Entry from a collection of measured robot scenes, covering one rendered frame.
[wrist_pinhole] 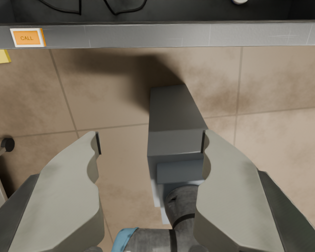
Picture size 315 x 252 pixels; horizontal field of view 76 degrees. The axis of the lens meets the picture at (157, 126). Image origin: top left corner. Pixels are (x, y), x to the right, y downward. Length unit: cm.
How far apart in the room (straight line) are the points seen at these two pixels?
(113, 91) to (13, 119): 78
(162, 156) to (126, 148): 97
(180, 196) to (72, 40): 46
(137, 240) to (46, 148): 141
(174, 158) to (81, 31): 46
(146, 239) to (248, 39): 46
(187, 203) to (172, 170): 12
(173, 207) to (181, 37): 44
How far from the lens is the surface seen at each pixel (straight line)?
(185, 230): 56
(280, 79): 163
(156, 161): 69
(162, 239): 52
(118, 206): 207
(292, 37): 47
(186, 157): 69
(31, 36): 44
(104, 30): 41
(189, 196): 60
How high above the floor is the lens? 135
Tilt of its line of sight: 63 degrees down
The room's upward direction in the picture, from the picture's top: 178 degrees clockwise
